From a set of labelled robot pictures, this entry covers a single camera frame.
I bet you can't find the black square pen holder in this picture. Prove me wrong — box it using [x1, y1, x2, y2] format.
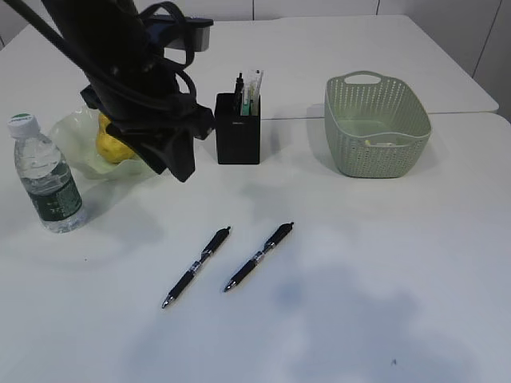
[214, 93, 260, 165]

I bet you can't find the clear plastic ruler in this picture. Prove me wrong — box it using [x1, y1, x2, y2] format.
[242, 69, 263, 101]

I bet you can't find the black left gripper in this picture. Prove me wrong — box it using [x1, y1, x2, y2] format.
[81, 85, 215, 183]

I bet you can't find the yellow pear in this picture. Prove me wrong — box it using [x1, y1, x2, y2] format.
[96, 113, 136, 164]

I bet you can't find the yellow packaging paper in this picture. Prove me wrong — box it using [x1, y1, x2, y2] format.
[365, 135, 410, 147]

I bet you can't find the yellow utility knife pen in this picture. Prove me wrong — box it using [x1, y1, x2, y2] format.
[250, 95, 260, 116]

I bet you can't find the pale green glass plate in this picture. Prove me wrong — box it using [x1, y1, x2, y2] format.
[49, 106, 155, 180]

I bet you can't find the black gel pen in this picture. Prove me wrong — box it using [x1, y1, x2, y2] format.
[161, 227, 231, 310]
[223, 222, 294, 293]

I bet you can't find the mint green pen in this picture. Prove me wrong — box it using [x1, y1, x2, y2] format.
[240, 98, 252, 116]

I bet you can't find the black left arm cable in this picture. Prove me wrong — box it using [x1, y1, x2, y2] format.
[3, 0, 199, 113]

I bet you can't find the grey-green woven plastic basket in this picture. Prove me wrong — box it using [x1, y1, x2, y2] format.
[324, 71, 432, 179]

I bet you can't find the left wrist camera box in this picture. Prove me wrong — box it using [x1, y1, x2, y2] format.
[144, 15, 214, 53]

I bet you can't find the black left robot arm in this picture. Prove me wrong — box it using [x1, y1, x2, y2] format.
[7, 1, 214, 182]

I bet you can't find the clear plastic water bottle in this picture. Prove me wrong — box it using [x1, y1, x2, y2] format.
[7, 113, 86, 234]

